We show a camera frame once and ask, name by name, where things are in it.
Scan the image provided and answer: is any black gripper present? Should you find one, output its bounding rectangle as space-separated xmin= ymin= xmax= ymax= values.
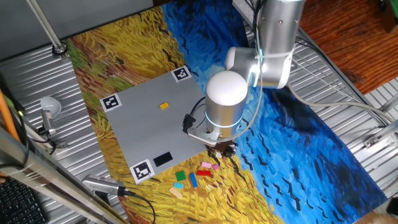
xmin=207 ymin=139 xmax=239 ymax=159

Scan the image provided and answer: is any black Lego plate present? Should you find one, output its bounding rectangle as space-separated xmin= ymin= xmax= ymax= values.
xmin=153 ymin=151 xmax=174 ymax=168

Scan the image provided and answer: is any tan Lego plate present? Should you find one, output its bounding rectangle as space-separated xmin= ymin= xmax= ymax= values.
xmin=169 ymin=187 xmax=183 ymax=200

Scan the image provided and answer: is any grey Lego baseplate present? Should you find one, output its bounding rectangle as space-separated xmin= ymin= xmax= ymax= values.
xmin=99 ymin=65 xmax=218 ymax=185

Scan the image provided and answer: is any Van Gogh print cloth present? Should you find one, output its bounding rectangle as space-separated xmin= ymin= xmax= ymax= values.
xmin=65 ymin=6 xmax=389 ymax=224

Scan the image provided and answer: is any black white ArUco marker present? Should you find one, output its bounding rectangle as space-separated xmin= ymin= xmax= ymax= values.
xmin=170 ymin=65 xmax=192 ymax=84
xmin=99 ymin=93 xmax=123 ymax=113
xmin=129 ymin=159 xmax=155 ymax=185

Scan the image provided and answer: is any white desk lamp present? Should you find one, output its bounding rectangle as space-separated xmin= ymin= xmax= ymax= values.
xmin=40 ymin=96 xmax=63 ymax=119

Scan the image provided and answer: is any black keyboard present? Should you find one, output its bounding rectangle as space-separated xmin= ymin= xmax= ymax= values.
xmin=0 ymin=177 xmax=48 ymax=224

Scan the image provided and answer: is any orange tube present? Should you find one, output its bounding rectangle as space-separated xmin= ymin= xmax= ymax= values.
xmin=0 ymin=89 xmax=21 ymax=142

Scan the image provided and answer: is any silver metal pole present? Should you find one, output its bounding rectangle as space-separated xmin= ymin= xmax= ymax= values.
xmin=26 ymin=0 xmax=68 ymax=57

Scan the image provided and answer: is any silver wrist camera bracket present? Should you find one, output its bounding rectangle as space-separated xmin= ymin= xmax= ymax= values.
xmin=186 ymin=126 xmax=220 ymax=148

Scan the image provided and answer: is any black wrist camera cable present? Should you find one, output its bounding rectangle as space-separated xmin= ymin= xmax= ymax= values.
xmin=182 ymin=96 xmax=207 ymax=135

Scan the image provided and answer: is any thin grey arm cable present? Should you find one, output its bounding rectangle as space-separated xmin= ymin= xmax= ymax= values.
xmin=231 ymin=0 xmax=266 ymax=139

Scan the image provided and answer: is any black depth camera cable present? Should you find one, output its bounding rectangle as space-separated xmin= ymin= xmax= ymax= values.
xmin=119 ymin=187 xmax=157 ymax=224

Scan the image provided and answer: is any thick grey cable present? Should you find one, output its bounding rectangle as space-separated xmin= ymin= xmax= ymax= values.
xmin=285 ymin=82 xmax=398 ymax=125

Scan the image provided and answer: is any silver depth camera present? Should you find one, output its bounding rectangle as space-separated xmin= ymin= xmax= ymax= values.
xmin=81 ymin=174 xmax=126 ymax=197

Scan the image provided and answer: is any aluminium corner bracket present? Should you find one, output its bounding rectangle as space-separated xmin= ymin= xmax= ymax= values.
xmin=363 ymin=119 xmax=398 ymax=149

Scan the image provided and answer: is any aluminium frame bar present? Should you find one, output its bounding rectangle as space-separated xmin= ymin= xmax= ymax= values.
xmin=0 ymin=127 xmax=129 ymax=224

